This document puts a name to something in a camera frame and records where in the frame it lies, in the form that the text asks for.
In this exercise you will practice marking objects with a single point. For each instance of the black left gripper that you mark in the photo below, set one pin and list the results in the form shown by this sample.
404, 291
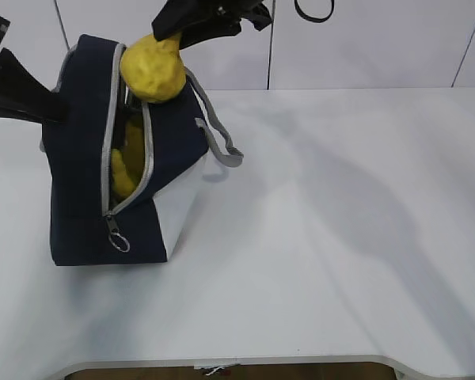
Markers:
22, 97

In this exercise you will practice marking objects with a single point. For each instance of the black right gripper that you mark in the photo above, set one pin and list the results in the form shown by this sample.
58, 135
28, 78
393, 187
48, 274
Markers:
198, 21

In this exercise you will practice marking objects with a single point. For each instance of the yellow pear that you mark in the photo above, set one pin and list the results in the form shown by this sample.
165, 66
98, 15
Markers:
153, 70

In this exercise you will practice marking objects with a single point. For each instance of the yellow banana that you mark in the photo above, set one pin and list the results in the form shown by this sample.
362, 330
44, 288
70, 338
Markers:
127, 163

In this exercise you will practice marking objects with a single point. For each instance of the navy blue lunch bag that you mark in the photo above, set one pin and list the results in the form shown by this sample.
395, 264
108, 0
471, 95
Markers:
88, 225

